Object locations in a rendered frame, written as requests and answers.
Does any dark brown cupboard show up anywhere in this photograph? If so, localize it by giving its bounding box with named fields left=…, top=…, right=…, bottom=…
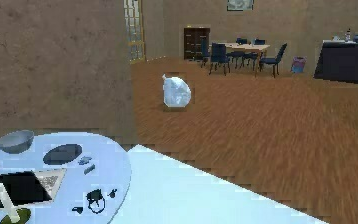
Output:
left=183, top=26, right=211, bottom=61

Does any dark counter with pale top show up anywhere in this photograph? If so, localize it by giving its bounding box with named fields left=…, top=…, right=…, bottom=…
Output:
left=313, top=39, right=358, bottom=85

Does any window with yellow frame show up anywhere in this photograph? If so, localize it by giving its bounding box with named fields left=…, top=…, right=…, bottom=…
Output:
left=123, top=0, right=147, bottom=64

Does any white tied bag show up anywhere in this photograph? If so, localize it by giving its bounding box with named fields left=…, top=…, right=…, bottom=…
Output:
left=161, top=73, right=192, bottom=109

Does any small grey flat object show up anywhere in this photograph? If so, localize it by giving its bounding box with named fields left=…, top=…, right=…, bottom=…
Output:
left=77, top=155, right=93, bottom=166
left=83, top=163, right=97, bottom=176

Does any grey bowl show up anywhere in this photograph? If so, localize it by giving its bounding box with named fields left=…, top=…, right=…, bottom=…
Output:
left=0, top=129, right=35, bottom=155

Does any blue and purple bin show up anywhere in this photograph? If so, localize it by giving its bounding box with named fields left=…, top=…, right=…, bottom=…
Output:
left=290, top=55, right=308, bottom=75

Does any framed wall picture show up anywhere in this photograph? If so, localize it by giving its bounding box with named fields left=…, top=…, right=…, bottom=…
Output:
left=226, top=0, right=255, bottom=12

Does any white candle on green base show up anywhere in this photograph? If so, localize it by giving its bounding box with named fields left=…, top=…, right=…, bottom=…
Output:
left=0, top=179, right=32, bottom=224

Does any dark oval plate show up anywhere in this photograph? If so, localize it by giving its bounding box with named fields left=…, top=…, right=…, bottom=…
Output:
left=42, top=143, right=83, bottom=166

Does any light wooden dining table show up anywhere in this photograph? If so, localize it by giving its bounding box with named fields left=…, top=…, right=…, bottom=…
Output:
left=216, top=41, right=272, bottom=78

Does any black laptop with grey keyboard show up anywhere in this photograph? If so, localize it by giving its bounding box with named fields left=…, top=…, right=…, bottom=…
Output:
left=0, top=167, right=68, bottom=211

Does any dark blue dining chair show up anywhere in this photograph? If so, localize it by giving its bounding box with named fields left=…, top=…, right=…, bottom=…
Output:
left=258, top=42, right=288, bottom=79
left=199, top=35, right=211, bottom=69
left=208, top=42, right=232, bottom=77
left=243, top=38, right=267, bottom=70
left=227, top=37, right=249, bottom=70

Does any black key ring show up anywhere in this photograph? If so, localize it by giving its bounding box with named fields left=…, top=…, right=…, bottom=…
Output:
left=85, top=188, right=107, bottom=215

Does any round pale blue table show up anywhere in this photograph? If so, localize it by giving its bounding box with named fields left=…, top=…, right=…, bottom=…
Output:
left=0, top=131, right=133, bottom=224

